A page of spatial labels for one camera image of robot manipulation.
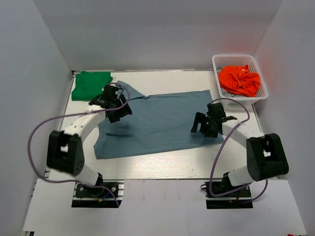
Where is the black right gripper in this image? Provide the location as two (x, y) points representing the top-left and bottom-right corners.
(191, 112), (219, 138)

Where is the blue-grey t-shirt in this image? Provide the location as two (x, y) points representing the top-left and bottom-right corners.
(94, 81), (223, 160)

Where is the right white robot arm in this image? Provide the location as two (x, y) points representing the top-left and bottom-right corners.
(190, 103), (289, 196)

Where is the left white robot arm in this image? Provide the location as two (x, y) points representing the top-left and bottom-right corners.
(47, 83), (132, 196)

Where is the grey cloth in basket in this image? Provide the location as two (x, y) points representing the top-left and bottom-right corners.
(221, 88), (244, 98)

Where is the folded green t-shirt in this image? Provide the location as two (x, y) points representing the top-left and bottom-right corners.
(71, 71), (113, 101)

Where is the crumpled orange t-shirt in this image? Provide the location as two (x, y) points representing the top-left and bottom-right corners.
(218, 65), (261, 97)

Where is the white plastic basket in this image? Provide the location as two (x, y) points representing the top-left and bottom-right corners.
(212, 54), (268, 105)

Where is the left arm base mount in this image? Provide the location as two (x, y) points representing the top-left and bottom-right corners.
(71, 180), (124, 208)

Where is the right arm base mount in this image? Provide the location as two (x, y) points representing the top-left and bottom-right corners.
(200, 181), (253, 209)

